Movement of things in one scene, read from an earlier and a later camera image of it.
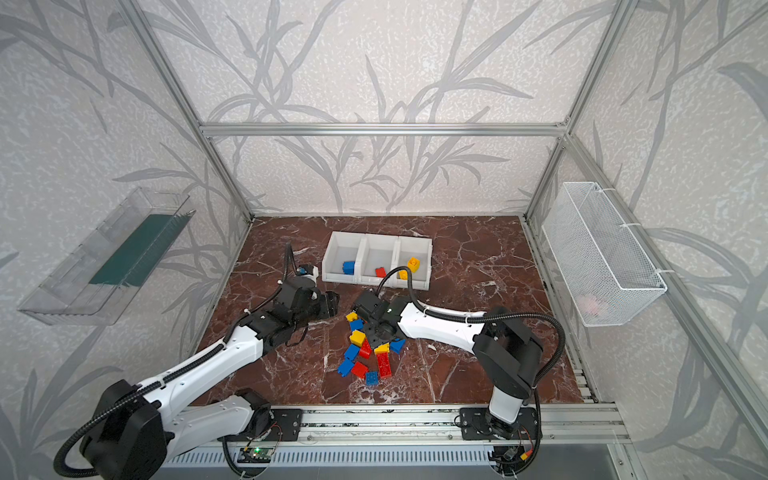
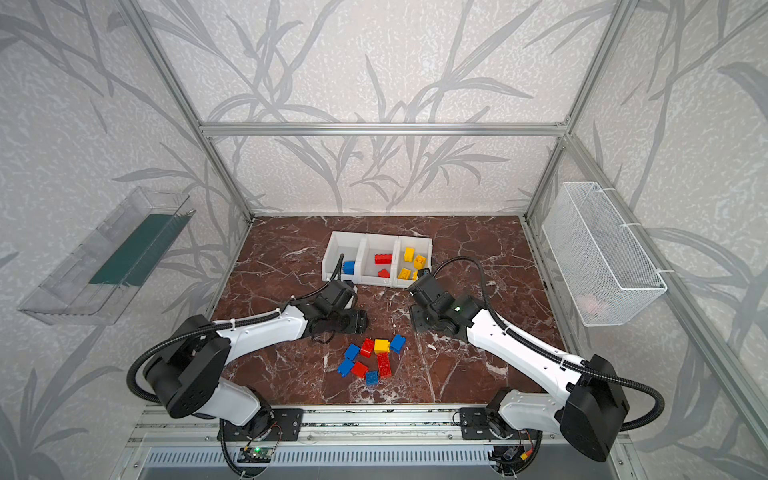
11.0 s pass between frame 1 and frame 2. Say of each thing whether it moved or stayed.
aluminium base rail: stayed
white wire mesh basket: stayed
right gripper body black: moved
